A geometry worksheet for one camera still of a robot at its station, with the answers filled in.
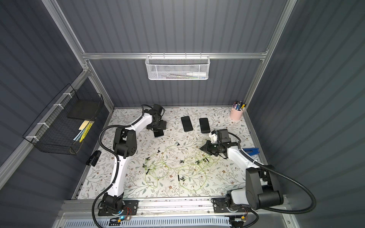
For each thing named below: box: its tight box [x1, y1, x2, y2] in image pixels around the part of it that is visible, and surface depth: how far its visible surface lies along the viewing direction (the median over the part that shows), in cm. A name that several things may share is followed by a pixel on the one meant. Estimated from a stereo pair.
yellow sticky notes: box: [78, 120, 90, 131], surface depth 78 cm
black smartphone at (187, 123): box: [180, 115, 193, 133], surface depth 113 cm
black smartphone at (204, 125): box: [199, 117, 211, 134], surface depth 111 cm
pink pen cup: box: [230, 100, 247, 121], surface depth 107 cm
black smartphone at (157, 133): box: [153, 129, 164, 138], surface depth 107 cm
